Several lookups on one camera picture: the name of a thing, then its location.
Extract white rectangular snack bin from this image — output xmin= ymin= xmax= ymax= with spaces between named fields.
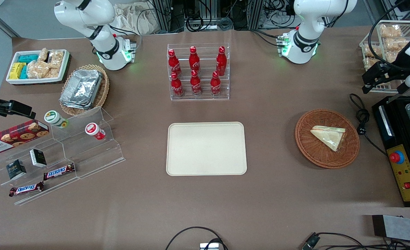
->
xmin=6 ymin=49 xmax=71 ymax=86

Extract grey flat block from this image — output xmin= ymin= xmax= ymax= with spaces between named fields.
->
xmin=372 ymin=215 xmax=410 ymax=244

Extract red tartan cookie box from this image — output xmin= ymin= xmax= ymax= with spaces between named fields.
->
xmin=0 ymin=119 xmax=50 ymax=155

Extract black looped cable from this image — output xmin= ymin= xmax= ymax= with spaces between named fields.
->
xmin=165 ymin=226 xmax=229 ymax=250

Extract red-lidded white cup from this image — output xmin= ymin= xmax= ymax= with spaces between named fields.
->
xmin=85 ymin=123 xmax=106 ymax=141

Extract clear acrylic step shelf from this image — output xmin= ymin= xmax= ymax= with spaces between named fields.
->
xmin=0 ymin=107 xmax=126 ymax=206

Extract clear fried snack bag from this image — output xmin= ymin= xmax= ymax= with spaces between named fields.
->
xmin=380 ymin=24 xmax=403 ymax=38
xmin=384 ymin=37 xmax=410 ymax=52
xmin=364 ymin=43 xmax=383 ymax=58
xmin=364 ymin=57 xmax=380 ymax=70

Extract plastic-wrapped triangle sandwich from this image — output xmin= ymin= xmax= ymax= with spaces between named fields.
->
xmin=310 ymin=126 xmax=346 ymax=152

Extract oval light wicker basket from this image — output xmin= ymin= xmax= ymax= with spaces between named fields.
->
xmin=59 ymin=64 xmax=110 ymax=117

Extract beige cloth bag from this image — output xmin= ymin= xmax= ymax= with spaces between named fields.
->
xmin=114 ymin=3 xmax=157 ymax=35

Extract aluminium frame post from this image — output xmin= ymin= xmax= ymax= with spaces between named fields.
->
xmin=249 ymin=0 xmax=265 ymax=30
xmin=152 ymin=0 xmax=173 ymax=34

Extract black appliance with yellow panel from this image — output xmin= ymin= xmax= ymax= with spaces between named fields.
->
xmin=371 ymin=94 xmax=410 ymax=208

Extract cream plastic tray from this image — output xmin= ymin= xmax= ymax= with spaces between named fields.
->
xmin=166 ymin=122 xmax=247 ymax=176

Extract small black carton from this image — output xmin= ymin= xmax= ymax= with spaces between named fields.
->
xmin=30 ymin=149 xmax=48 ymax=168
xmin=6 ymin=159 xmax=27 ymax=180

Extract black cable with connector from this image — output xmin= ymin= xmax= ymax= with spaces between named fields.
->
xmin=302 ymin=232 xmax=410 ymax=250

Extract aluminium frame rail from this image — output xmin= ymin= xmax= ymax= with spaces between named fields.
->
xmin=364 ymin=0 xmax=410 ymax=22

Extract yellow snack packet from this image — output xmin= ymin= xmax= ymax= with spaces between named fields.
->
xmin=9 ymin=62 xmax=27 ymax=80

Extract stacked aluminium foil containers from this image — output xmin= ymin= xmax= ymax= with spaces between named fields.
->
xmin=60 ymin=69 xmax=103 ymax=110

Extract black coiled cable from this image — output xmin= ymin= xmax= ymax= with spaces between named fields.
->
xmin=185 ymin=15 xmax=204 ymax=32

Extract green-lidded white cup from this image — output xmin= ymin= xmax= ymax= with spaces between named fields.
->
xmin=44 ymin=110 xmax=68 ymax=129

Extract round brown wicker basket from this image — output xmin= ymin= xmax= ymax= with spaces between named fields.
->
xmin=295 ymin=109 xmax=360 ymax=169

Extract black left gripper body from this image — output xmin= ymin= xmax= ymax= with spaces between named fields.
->
xmin=382 ymin=62 xmax=410 ymax=84

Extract black power cable with plug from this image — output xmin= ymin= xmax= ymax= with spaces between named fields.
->
xmin=349 ymin=93 xmax=388 ymax=157

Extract red cola bottle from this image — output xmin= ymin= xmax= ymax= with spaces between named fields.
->
xmin=170 ymin=72 xmax=184 ymax=98
xmin=189 ymin=46 xmax=201 ymax=74
xmin=167 ymin=49 xmax=182 ymax=77
xmin=216 ymin=46 xmax=228 ymax=77
xmin=210 ymin=71 xmax=222 ymax=97
xmin=190 ymin=69 xmax=202 ymax=97

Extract clear acrylic bottle rack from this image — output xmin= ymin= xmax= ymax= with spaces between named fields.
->
xmin=167 ymin=43 xmax=230 ymax=101

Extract brown Snickers bar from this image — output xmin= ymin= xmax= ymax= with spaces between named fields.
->
xmin=43 ymin=163 xmax=76 ymax=181
xmin=9 ymin=182 xmax=44 ymax=197

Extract white wire rack basket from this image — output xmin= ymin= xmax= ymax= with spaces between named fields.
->
xmin=359 ymin=20 xmax=410 ymax=93

